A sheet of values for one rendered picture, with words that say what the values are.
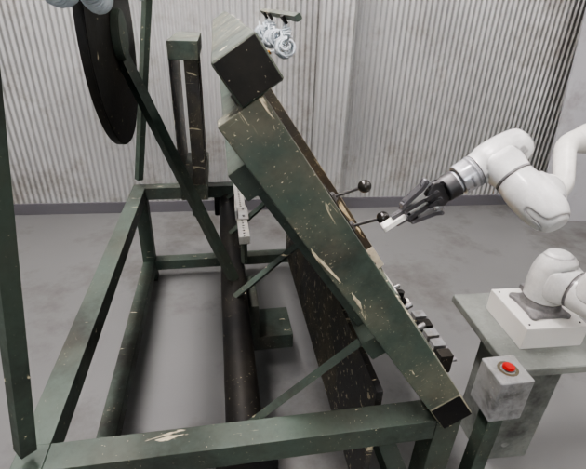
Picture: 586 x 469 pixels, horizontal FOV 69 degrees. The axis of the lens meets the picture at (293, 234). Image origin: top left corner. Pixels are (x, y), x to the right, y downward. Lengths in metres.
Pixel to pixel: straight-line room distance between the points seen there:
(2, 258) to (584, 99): 4.92
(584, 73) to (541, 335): 3.49
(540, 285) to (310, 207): 1.28
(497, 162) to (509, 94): 3.88
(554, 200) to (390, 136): 3.55
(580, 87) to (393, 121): 1.77
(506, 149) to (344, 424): 0.95
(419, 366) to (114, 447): 0.94
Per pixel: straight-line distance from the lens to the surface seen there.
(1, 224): 1.05
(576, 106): 5.14
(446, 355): 1.86
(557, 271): 1.98
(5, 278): 1.12
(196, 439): 1.48
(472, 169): 1.24
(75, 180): 4.81
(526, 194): 1.21
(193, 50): 2.35
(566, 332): 2.11
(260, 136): 0.87
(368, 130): 4.57
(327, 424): 1.50
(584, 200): 5.53
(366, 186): 1.20
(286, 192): 0.92
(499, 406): 1.66
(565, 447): 2.84
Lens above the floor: 1.97
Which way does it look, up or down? 28 degrees down
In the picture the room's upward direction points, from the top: 2 degrees clockwise
